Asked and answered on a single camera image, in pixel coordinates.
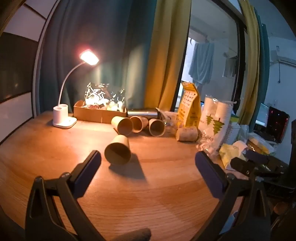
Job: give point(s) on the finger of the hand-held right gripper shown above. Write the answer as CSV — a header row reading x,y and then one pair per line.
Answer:
x,y
256,157
240,164

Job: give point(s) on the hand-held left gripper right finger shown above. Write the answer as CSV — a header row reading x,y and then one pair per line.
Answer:
x,y
210,176

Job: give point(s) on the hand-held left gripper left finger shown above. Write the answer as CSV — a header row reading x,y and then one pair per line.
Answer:
x,y
87,172

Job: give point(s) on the brown paper cup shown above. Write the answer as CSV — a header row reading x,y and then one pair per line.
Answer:
x,y
139,124
157,127
118,153
187,134
122,125

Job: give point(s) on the crumpled yellow cloth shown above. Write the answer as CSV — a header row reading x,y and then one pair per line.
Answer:
x,y
229,153

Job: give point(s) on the black computer case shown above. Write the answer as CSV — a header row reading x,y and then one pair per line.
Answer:
x,y
277,125

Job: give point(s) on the plastic pack of white cups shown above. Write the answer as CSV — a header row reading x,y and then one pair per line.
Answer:
x,y
214,122

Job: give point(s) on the cardboard box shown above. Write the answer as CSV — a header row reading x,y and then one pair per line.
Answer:
x,y
99,113

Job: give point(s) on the white desk lamp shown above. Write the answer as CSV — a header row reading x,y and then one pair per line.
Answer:
x,y
63,115

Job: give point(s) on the small clear plastic bag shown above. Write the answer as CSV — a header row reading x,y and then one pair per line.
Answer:
x,y
169,119

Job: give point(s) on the yellow paper bag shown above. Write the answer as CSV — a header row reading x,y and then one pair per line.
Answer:
x,y
189,109

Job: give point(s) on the clear plastic snack bag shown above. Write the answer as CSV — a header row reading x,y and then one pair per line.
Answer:
x,y
104,97

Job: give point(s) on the metal cylinder bottle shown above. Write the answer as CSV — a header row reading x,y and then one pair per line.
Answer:
x,y
142,113

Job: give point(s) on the narrow teal curtain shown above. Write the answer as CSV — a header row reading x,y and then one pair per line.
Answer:
x,y
263,62

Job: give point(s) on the hanging grey garment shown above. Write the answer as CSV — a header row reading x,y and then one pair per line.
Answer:
x,y
230,66

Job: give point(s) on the narrow yellow curtain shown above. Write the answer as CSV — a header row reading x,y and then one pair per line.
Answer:
x,y
251,58

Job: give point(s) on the white air conditioner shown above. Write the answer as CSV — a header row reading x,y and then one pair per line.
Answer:
x,y
285,59

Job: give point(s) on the hanging light blue garment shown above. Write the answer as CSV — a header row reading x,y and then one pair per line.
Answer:
x,y
201,62

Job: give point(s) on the wide yellow curtain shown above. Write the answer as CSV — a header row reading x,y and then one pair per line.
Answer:
x,y
166,53

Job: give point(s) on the dark teal curtain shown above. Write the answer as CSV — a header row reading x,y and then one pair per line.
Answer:
x,y
92,34

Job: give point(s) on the black window frame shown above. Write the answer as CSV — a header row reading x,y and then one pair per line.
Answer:
x,y
240,69

